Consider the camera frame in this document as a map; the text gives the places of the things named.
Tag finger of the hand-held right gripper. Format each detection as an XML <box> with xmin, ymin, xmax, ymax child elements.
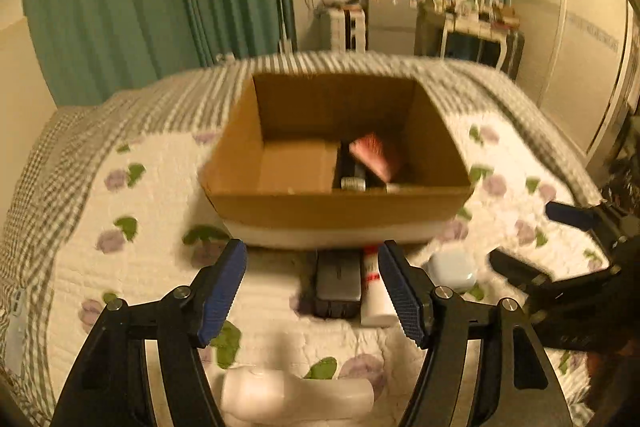
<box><xmin>488</xmin><ymin>248</ymin><xmax>558</xmax><ymax>299</ymax></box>
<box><xmin>545</xmin><ymin>201</ymin><xmax>632</xmax><ymax>249</ymax></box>

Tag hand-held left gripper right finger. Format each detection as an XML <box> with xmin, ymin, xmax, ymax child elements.
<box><xmin>377</xmin><ymin>240</ymin><xmax>574</xmax><ymax>427</ymax></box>

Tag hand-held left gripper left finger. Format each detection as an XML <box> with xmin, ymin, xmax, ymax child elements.
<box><xmin>50</xmin><ymin>238</ymin><xmax>248</xmax><ymax>427</ymax></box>

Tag grey black power bank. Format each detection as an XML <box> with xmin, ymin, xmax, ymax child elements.
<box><xmin>311</xmin><ymin>249</ymin><xmax>364</xmax><ymax>321</ymax></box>

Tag brown cardboard box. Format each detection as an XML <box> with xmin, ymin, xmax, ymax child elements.
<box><xmin>198</xmin><ymin>72</ymin><xmax>475</xmax><ymax>231</ymax></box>

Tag white tube red label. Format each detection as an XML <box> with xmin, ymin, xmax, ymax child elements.
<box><xmin>360</xmin><ymin>244</ymin><xmax>401</xmax><ymax>328</ymax></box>

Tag white earbuds case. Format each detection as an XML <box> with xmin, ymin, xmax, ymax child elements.
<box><xmin>424</xmin><ymin>251</ymin><xmax>479</xmax><ymax>293</ymax></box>

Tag floral quilted bed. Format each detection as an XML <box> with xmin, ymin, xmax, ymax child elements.
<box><xmin>0</xmin><ymin>51</ymin><xmax>613</xmax><ymax>427</ymax></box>

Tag white plastic bottle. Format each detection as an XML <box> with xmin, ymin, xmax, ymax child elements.
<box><xmin>219</xmin><ymin>369</ymin><xmax>376</xmax><ymax>424</ymax></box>

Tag black long case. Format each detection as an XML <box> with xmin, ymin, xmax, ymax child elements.
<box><xmin>332</xmin><ymin>139</ymin><xmax>388</xmax><ymax>193</ymax></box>

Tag pink small box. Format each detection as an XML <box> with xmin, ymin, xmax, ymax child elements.
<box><xmin>349</xmin><ymin>132</ymin><xmax>404</xmax><ymax>181</ymax></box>

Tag white wardrobe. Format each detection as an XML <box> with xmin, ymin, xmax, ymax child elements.
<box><xmin>512</xmin><ymin>0</ymin><xmax>640</xmax><ymax>160</ymax></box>

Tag white side table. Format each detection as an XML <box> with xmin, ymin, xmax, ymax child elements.
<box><xmin>439</xmin><ymin>9</ymin><xmax>523</xmax><ymax>75</ymax></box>

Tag grey cabinet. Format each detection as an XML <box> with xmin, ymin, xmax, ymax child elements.
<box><xmin>366</xmin><ymin>0</ymin><xmax>419</xmax><ymax>56</ymax></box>

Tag white storage shelf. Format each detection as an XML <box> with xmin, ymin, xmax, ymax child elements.
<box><xmin>327</xmin><ymin>3</ymin><xmax>369</xmax><ymax>53</ymax></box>

